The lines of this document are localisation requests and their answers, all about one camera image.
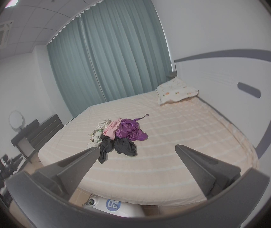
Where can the blue-green curtain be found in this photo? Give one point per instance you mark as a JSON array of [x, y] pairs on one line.
[[126, 44], [71, 68]]

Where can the purple garment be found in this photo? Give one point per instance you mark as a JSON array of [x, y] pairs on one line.
[[128, 129]]

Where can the white printed pillow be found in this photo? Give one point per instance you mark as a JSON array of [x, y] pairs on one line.
[[175, 90]]

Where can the bed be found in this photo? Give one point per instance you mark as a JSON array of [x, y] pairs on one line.
[[173, 151]]

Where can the black chest of drawers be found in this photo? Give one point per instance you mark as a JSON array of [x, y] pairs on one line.
[[47, 129]]

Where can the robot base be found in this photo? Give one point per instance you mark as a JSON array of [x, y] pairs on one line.
[[126, 210]]

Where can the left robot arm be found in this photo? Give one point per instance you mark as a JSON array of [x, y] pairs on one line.
[[7, 167]]

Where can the pink garment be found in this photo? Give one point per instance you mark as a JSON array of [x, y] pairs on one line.
[[111, 129]]

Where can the white printed garment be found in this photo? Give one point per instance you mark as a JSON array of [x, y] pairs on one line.
[[95, 136]]

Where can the round table mirror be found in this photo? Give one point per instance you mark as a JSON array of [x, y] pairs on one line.
[[16, 120]]

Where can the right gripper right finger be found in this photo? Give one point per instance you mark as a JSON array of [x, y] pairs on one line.
[[204, 170]]

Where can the grey bedside table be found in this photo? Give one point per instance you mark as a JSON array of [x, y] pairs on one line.
[[173, 75]]

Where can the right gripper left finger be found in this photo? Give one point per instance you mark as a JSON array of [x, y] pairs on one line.
[[71, 172]]

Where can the black T-shirt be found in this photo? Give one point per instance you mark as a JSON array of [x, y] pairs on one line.
[[123, 147]]

